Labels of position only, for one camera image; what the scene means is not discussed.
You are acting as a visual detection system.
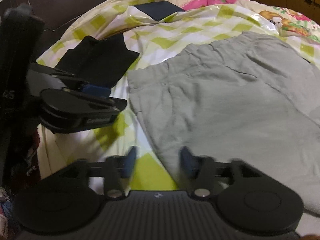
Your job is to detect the grey pants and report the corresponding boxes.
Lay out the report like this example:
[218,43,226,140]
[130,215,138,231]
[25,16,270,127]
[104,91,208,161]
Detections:
[127,31,319,213]

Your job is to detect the cartoon print quilt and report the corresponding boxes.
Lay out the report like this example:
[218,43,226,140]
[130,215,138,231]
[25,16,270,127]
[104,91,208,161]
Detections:
[166,0,319,43]

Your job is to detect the black folded garment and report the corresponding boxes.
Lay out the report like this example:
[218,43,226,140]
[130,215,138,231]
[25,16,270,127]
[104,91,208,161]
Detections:
[55,34,139,88]

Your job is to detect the dark navy folded cloth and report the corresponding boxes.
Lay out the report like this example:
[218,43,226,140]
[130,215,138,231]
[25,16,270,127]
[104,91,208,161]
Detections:
[135,1,184,21]

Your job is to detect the green checkered plastic sheet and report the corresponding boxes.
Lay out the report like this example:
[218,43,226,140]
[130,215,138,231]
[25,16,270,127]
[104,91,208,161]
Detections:
[37,0,319,190]

